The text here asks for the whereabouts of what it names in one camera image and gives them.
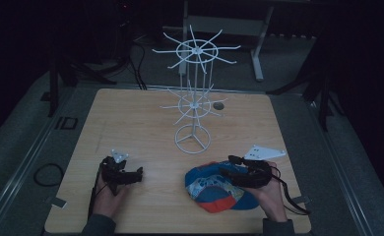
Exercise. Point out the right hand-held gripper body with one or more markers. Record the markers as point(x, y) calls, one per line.
point(257, 173)

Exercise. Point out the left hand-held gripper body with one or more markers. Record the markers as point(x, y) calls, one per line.
point(112, 172)

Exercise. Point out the blue cap with orange brim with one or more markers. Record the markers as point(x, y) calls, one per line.
point(213, 191)

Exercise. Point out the person's left hand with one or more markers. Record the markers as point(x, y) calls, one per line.
point(105, 200)

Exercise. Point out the black tripod stand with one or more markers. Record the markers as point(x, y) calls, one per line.
point(323, 91)
point(53, 82)

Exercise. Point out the grey table corner bracket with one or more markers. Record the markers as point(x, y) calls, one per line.
point(59, 202)

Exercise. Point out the black rectangular floor bracket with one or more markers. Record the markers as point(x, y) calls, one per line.
point(67, 123)

